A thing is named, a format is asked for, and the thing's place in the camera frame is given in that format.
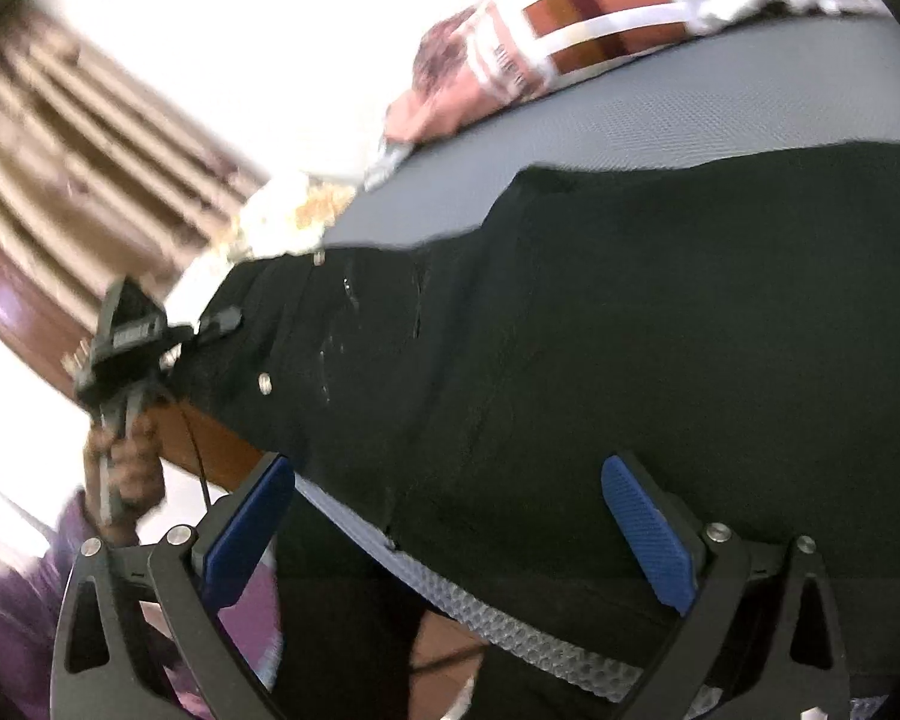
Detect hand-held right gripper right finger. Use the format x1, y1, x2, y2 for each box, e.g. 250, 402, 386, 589
600, 452, 850, 720

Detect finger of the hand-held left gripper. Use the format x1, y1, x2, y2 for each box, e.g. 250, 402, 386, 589
193, 305, 242, 338

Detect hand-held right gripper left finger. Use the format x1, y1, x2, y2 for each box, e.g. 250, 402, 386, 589
51, 452, 297, 720

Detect black pants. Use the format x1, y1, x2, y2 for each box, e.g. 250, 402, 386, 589
176, 139, 900, 720

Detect person's left hand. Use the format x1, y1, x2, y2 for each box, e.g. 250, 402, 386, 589
82, 412, 167, 541

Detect floral cushion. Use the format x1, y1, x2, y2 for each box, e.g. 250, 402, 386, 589
229, 172, 361, 263

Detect beige patterned curtain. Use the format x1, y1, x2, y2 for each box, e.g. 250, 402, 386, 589
0, 4, 271, 316

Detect light blue striped cloth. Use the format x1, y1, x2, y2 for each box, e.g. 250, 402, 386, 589
360, 136, 413, 192

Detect grey mesh mat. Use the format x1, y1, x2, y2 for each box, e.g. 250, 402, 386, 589
292, 7, 900, 720

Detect pink plaid printed quilt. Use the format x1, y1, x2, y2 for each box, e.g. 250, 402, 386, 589
385, 0, 890, 147

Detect wooden bed frame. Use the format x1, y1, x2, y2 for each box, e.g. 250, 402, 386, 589
0, 221, 265, 500

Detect black cable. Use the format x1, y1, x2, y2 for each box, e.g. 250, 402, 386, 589
161, 379, 215, 515

